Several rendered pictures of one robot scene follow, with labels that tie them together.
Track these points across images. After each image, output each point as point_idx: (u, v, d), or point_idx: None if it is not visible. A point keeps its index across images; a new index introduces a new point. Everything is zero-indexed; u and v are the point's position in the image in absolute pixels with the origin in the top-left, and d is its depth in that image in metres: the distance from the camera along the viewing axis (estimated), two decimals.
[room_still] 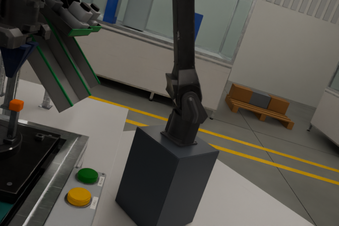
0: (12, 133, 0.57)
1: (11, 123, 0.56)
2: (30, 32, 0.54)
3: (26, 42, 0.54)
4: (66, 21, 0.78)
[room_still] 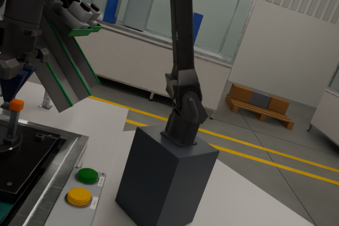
0: (12, 133, 0.57)
1: (11, 123, 0.56)
2: None
3: (23, 68, 0.55)
4: (66, 21, 0.78)
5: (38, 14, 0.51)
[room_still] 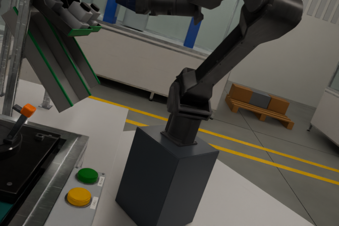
0: (14, 135, 0.57)
1: (17, 125, 0.57)
2: None
3: None
4: (66, 21, 0.78)
5: (182, 11, 0.72)
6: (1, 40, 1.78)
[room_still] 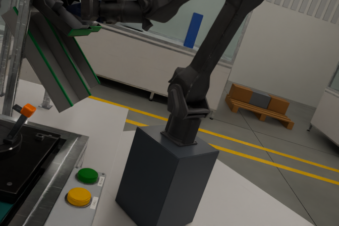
0: (14, 135, 0.57)
1: (17, 125, 0.57)
2: (101, 16, 0.78)
3: (99, 17, 0.81)
4: (66, 20, 0.78)
5: (131, 20, 0.75)
6: (1, 40, 1.78)
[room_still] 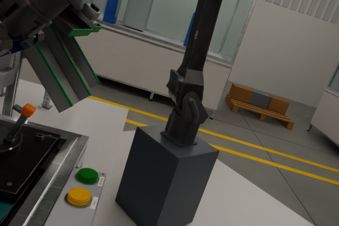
0: (14, 135, 0.57)
1: (17, 125, 0.57)
2: (17, 38, 0.52)
3: (18, 43, 0.56)
4: None
5: (57, 12, 0.51)
6: None
